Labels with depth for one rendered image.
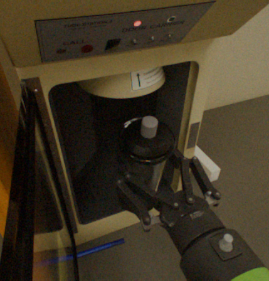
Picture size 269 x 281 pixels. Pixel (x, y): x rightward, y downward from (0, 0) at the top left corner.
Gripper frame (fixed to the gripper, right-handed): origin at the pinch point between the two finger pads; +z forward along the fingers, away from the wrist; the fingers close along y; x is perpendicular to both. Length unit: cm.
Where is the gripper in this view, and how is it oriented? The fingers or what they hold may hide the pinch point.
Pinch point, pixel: (145, 155)
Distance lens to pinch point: 50.6
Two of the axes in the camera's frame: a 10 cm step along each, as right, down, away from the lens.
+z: -3.8, -5.9, 7.1
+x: 0.1, 7.7, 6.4
